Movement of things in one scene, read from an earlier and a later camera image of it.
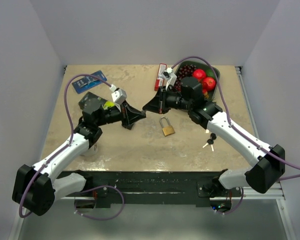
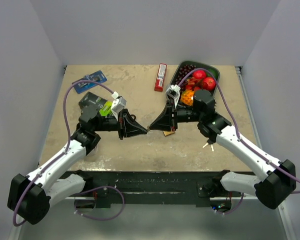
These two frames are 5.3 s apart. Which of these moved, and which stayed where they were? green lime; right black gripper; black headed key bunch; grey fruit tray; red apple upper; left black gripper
Moved: right black gripper; left black gripper
Stayed: black headed key bunch; grey fruit tray; green lime; red apple upper
